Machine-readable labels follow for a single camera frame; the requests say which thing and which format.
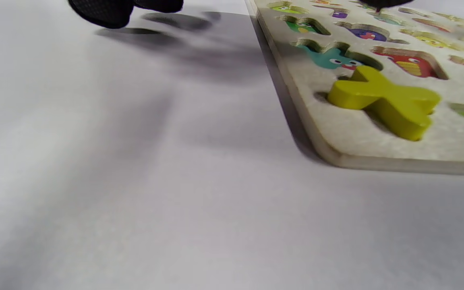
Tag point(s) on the person's left hand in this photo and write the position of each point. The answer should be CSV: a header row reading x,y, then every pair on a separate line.
x,y
103,14

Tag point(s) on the wooden math block puzzle board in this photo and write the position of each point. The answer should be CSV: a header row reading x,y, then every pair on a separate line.
x,y
344,133

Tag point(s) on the yellow plus math block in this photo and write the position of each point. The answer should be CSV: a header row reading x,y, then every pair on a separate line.
x,y
393,100

